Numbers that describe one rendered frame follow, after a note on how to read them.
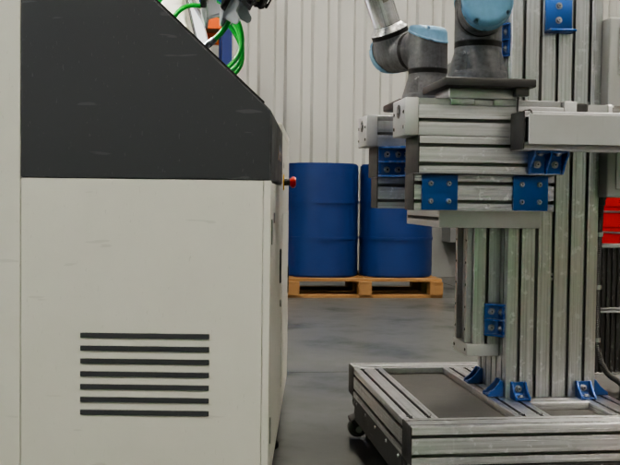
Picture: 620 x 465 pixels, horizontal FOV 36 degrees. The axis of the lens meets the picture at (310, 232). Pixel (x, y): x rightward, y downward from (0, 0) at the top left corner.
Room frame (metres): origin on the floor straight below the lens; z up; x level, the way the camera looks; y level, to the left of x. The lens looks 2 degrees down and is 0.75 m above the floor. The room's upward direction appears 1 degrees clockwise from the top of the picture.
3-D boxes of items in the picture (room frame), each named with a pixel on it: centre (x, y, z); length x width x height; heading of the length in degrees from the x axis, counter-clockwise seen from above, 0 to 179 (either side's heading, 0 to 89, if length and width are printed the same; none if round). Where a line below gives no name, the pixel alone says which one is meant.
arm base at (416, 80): (2.84, -0.35, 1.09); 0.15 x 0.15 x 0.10
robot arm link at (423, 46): (2.84, -0.34, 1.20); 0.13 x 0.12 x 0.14; 38
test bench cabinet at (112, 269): (2.53, 0.38, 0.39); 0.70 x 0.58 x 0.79; 0
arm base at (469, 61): (2.34, -0.41, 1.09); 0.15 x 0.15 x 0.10
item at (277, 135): (2.53, 0.11, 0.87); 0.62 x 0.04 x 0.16; 0
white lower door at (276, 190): (2.53, 0.09, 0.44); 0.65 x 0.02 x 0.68; 0
